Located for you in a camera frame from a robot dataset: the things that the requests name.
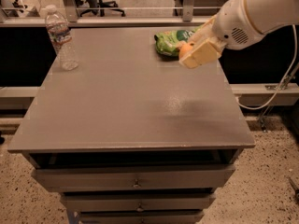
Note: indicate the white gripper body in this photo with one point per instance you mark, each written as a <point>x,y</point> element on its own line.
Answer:
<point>232,23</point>

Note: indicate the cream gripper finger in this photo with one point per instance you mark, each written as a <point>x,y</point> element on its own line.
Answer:
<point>203,53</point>
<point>203,33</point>

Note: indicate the orange fruit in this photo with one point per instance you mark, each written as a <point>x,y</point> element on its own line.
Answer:
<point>185,50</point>

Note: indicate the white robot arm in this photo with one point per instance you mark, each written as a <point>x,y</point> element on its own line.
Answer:
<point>269,15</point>

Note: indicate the green rice chip bag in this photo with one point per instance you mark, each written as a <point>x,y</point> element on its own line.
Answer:
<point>168,43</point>

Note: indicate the grey drawer cabinet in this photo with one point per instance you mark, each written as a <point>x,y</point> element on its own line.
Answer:
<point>126,106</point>

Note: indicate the clear plastic water bottle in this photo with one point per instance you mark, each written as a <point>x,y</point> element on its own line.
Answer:
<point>61,38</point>

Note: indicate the middle grey drawer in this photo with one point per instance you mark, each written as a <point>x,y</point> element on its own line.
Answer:
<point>138,202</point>

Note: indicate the grey drawer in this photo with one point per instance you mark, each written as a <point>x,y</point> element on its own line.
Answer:
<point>133,178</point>
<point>155,217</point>
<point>138,202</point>

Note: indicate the top grey drawer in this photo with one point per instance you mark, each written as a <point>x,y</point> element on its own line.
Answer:
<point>133,178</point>

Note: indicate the bottom grey drawer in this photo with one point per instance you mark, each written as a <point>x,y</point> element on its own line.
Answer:
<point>155,217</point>

